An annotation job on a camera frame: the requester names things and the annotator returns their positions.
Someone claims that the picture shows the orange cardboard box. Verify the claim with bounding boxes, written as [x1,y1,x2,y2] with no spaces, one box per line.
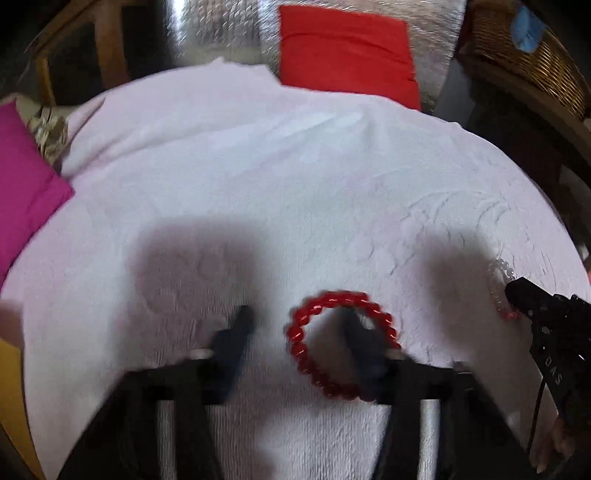
[0,339,44,480]

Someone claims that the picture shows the wooden chair frame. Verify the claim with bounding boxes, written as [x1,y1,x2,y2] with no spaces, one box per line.
[25,0,130,107]

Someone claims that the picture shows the blue object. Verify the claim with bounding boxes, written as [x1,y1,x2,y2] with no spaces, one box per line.
[512,7,552,52]

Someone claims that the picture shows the small red bead bracelet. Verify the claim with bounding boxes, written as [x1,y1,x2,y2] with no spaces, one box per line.
[490,286,522,321]

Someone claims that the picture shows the silver foil panel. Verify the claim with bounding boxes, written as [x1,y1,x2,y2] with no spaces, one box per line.
[178,0,467,112]

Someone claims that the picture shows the wicker basket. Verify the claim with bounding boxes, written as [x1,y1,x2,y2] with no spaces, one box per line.
[468,0,591,118]

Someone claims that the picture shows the white fleece blanket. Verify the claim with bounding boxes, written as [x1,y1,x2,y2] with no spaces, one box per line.
[0,60,585,480]

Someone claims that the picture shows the person's right hand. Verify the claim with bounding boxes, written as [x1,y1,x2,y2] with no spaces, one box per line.
[530,413,583,474]

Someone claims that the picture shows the pink pillow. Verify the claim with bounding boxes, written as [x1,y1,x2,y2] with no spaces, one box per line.
[0,100,75,282]

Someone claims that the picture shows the red pillow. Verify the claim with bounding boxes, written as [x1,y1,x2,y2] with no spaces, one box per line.
[277,4,422,112]

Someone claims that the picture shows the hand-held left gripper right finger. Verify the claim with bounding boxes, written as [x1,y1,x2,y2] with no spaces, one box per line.
[339,307,536,480]

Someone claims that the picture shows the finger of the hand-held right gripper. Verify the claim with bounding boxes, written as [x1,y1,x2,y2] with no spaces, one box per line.
[505,277,551,320]

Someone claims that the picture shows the patterned cushion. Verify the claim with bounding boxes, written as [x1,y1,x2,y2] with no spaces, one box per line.
[28,105,70,169]

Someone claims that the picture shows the large red bead bracelet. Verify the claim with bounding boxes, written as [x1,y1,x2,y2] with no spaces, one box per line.
[284,290,402,398]

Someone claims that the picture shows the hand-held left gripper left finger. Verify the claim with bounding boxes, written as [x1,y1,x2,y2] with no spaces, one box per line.
[58,305,257,480]

